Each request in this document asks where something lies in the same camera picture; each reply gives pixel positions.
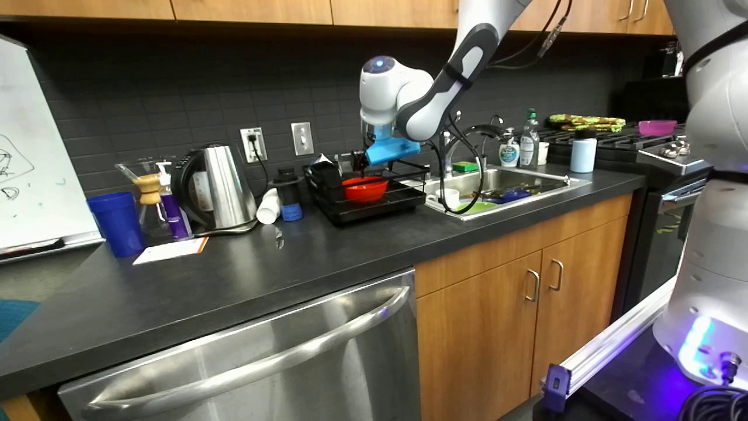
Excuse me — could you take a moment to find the black drying rack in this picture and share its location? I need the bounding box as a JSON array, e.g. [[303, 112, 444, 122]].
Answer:
[[303, 161, 425, 227]]

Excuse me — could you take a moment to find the stainless steel sink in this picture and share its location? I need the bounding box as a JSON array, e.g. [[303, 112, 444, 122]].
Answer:
[[407, 168, 587, 222]]

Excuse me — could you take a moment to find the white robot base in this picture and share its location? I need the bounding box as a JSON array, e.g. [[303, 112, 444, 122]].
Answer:
[[652, 0, 748, 392]]

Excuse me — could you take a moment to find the orange bowl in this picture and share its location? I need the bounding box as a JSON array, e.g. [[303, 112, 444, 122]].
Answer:
[[342, 176, 388, 205]]

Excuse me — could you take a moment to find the white card on counter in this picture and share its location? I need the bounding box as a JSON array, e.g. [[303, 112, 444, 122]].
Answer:
[[134, 240, 209, 267]]

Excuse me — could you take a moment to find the blue plastic cup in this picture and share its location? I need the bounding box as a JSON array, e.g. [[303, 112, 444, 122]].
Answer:
[[89, 193, 144, 257]]

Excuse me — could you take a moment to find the clear soap dispenser bottle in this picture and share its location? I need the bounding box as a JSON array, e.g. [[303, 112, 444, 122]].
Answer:
[[497, 126, 518, 168]]

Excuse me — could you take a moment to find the black gas stove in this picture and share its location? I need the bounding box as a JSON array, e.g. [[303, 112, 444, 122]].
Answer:
[[545, 72, 716, 313]]

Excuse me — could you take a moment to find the green sponge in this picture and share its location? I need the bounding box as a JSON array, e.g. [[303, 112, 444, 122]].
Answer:
[[451, 161, 480, 174]]

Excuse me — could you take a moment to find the glass pour-over coffee maker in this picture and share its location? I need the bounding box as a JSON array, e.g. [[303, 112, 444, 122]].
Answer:
[[114, 159, 171, 245]]

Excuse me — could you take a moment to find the green cap dish soap bottle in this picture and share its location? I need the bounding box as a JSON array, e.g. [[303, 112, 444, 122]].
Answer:
[[518, 107, 539, 168]]

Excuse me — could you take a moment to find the purple spray bottle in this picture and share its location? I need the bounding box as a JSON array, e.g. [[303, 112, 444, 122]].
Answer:
[[157, 161, 192, 242]]

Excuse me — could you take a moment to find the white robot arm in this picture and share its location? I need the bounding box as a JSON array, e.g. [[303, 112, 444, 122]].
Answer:
[[359, 0, 530, 143]]

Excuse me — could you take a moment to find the paper towel roll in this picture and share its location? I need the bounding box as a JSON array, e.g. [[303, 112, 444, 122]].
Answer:
[[570, 138, 597, 174]]

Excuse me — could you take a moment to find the stainless steel electric kettle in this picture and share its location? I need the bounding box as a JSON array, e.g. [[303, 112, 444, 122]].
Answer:
[[171, 143, 257, 234]]

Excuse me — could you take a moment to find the white whiteboard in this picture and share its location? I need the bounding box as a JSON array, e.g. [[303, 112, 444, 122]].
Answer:
[[0, 37, 102, 262]]

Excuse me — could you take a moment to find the stainless steel dishwasher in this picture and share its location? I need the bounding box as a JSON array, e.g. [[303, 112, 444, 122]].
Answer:
[[59, 272, 418, 421]]

